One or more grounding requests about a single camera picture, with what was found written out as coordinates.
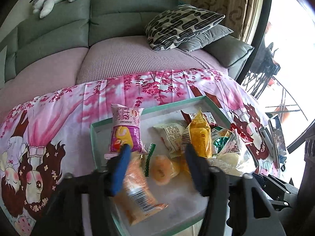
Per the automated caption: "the red white snack packet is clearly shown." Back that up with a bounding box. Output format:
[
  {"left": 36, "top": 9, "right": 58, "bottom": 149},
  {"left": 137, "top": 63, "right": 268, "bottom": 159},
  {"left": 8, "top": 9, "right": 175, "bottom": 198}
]
[{"left": 181, "top": 110, "right": 217, "bottom": 128}]

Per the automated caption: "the grey cushion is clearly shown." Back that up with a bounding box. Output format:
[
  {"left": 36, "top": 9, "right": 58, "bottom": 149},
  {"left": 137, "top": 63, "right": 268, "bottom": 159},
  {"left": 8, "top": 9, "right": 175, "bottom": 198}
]
[{"left": 177, "top": 25, "right": 234, "bottom": 52}]

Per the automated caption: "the gold clear snack packet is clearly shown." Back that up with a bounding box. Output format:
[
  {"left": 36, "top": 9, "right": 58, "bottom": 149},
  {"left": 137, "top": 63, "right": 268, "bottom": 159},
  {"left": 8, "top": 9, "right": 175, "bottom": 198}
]
[{"left": 208, "top": 129, "right": 257, "bottom": 176}]

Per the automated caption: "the pink sofa seat cover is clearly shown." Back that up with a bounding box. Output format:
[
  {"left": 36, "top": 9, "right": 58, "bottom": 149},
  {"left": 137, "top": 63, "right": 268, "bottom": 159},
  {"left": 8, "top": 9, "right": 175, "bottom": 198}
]
[{"left": 1, "top": 36, "right": 228, "bottom": 119}]

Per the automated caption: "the cream orange biscuit packet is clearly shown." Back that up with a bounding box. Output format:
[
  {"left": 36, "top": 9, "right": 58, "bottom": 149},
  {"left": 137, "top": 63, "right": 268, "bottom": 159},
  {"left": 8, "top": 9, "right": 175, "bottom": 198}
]
[{"left": 114, "top": 153, "right": 168, "bottom": 225}]

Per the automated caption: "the grey sofa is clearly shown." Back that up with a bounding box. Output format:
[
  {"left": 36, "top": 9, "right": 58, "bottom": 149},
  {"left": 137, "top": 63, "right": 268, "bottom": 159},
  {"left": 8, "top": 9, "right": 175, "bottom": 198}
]
[{"left": 1, "top": 0, "right": 253, "bottom": 84}]

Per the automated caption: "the purple swiss roll packet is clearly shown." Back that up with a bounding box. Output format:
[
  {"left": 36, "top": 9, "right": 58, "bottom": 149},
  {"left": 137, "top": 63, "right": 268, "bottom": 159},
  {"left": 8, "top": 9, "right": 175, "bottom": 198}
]
[{"left": 104, "top": 104, "right": 146, "bottom": 160}]

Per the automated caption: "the teal shallow tray box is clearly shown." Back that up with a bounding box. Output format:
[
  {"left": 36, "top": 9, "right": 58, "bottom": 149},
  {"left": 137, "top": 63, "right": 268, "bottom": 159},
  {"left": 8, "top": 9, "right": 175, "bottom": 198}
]
[{"left": 90, "top": 95, "right": 259, "bottom": 236}]

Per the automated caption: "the patterned beige curtain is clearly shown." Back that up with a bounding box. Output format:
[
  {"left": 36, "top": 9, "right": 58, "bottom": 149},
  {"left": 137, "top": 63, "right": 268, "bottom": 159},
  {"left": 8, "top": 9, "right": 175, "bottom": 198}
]
[{"left": 191, "top": 0, "right": 259, "bottom": 42}]

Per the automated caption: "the black white patterned pillow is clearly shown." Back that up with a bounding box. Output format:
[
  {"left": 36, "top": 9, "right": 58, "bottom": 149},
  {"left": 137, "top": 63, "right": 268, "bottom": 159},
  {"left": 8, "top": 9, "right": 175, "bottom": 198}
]
[{"left": 145, "top": 4, "right": 225, "bottom": 51}]

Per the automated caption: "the yellow bread snack bag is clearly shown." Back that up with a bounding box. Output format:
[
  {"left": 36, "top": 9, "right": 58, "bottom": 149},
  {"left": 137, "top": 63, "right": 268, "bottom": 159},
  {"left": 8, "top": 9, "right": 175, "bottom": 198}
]
[{"left": 181, "top": 110, "right": 212, "bottom": 158}]

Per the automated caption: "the pink cartoon print blanket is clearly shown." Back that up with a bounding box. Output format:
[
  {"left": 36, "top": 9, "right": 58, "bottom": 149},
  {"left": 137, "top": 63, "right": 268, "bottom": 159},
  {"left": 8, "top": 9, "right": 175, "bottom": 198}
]
[{"left": 0, "top": 68, "right": 284, "bottom": 236}]

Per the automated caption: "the white cream snack packet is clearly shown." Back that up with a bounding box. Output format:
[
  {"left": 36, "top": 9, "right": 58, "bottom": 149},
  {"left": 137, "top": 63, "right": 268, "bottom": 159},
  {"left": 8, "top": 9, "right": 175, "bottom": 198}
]
[{"left": 153, "top": 123, "right": 186, "bottom": 158}]

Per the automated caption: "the round yellow pastry packet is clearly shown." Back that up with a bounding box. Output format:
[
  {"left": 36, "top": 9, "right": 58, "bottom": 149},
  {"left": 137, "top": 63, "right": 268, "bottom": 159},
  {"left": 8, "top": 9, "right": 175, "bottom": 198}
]
[{"left": 149, "top": 156, "right": 180, "bottom": 185}]

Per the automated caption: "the silver green snack packet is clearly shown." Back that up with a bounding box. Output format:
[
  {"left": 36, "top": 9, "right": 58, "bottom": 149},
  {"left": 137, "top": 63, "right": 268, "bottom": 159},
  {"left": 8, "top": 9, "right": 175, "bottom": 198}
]
[{"left": 211, "top": 126, "right": 231, "bottom": 155}]

